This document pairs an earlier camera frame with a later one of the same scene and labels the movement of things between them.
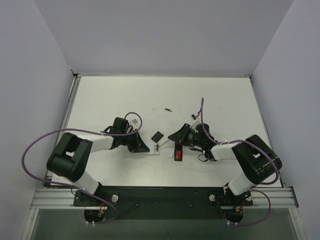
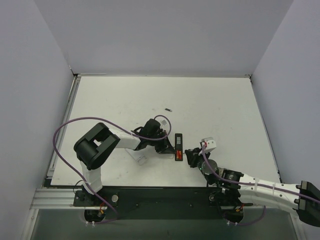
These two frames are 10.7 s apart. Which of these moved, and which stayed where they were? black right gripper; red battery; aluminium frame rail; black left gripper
Moved: black right gripper; black left gripper
Stayed: red battery; aluminium frame rail
